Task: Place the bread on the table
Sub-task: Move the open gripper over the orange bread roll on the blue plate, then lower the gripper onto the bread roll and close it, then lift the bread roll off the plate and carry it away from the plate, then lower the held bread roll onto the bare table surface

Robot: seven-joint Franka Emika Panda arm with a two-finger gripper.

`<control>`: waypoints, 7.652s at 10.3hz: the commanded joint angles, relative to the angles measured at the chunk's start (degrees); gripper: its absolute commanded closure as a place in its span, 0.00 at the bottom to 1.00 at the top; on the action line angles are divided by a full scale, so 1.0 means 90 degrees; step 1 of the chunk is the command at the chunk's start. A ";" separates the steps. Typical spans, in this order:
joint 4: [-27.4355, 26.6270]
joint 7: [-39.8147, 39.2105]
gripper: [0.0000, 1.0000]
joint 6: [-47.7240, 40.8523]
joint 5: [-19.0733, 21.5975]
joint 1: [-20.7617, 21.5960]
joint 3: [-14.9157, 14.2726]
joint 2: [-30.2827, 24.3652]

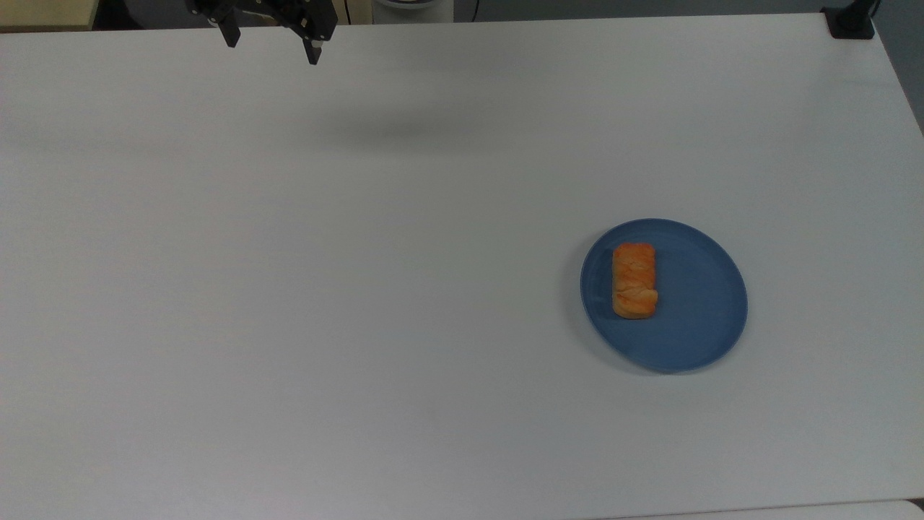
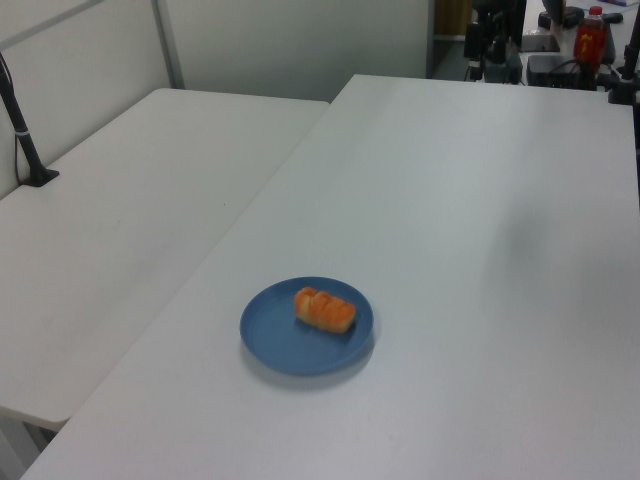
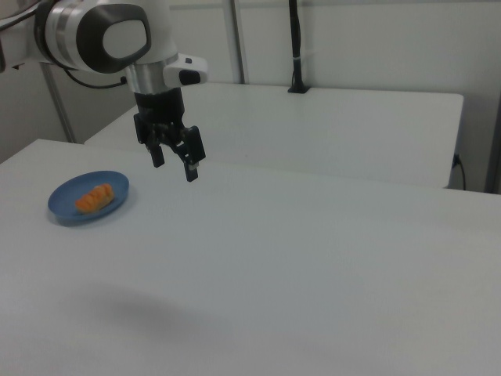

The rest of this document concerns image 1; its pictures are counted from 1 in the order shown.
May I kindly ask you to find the black clamp mount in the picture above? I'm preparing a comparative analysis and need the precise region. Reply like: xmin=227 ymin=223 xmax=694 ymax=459
xmin=821 ymin=0 xmax=880 ymax=40

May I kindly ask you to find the orange bread loaf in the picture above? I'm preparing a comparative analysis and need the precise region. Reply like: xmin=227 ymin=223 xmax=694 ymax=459
xmin=611 ymin=242 xmax=660 ymax=320

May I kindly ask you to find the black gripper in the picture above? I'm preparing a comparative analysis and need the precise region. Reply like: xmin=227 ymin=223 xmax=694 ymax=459
xmin=186 ymin=0 xmax=338 ymax=66

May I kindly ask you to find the light wooden board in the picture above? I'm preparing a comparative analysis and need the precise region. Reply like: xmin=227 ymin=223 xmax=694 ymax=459
xmin=0 ymin=0 xmax=100 ymax=31

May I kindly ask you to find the blue round plate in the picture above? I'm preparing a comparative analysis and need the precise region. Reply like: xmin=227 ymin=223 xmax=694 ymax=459
xmin=580 ymin=218 xmax=749 ymax=374

